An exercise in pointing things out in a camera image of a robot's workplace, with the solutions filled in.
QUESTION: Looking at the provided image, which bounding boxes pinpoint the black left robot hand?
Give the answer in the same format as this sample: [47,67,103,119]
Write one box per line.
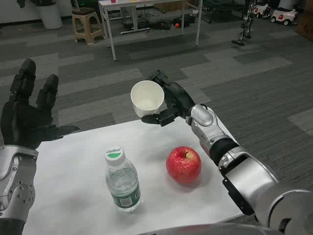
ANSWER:
[0,58,81,150]

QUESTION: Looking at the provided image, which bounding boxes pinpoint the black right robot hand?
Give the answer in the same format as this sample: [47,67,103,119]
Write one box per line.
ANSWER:
[140,70,196,127]

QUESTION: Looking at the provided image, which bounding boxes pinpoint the white paper cup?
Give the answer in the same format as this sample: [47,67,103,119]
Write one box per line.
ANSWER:
[130,80,165,118]

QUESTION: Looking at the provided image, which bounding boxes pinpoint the red apple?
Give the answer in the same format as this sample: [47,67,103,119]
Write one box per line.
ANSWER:
[165,146,202,185]

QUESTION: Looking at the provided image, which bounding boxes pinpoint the black equipment pile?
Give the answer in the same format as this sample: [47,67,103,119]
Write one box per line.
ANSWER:
[146,21,172,31]

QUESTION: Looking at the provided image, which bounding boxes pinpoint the black bag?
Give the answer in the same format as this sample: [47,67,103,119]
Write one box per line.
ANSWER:
[180,14,199,28]

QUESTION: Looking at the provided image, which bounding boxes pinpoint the clear water bottle white cap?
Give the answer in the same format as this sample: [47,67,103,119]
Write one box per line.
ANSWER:
[104,146,143,212]

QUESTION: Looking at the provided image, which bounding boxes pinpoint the white desk with legs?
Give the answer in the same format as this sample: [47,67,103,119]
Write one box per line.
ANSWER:
[97,0,203,61]

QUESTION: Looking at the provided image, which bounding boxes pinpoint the humanoid robot legs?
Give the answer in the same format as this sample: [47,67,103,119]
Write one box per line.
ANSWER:
[231,0,257,47]

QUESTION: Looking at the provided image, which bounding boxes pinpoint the white round planter pot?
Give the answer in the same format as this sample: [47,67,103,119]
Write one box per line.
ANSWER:
[35,0,64,29]

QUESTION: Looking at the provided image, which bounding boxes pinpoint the beige plastic stool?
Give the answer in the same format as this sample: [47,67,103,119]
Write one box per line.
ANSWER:
[71,7,106,46]

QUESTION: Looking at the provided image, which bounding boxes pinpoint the small white toy car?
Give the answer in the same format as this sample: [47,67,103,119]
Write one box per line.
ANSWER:
[253,1,272,18]

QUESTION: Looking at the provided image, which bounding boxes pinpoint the large white toy car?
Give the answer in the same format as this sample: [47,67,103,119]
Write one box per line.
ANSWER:
[270,8,298,26]

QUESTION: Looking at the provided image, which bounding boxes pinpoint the silver robot chest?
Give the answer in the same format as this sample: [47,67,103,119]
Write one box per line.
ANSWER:
[144,222,282,235]

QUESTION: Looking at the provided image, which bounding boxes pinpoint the brown cardboard box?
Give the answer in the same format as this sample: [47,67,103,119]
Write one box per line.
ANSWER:
[296,11,313,41]

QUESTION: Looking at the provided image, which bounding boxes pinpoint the white desk pedestal leg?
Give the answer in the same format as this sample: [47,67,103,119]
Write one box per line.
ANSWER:
[120,6,153,35]

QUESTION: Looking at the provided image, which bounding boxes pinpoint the black folding frame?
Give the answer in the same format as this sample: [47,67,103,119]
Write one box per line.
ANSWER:
[202,0,246,24]

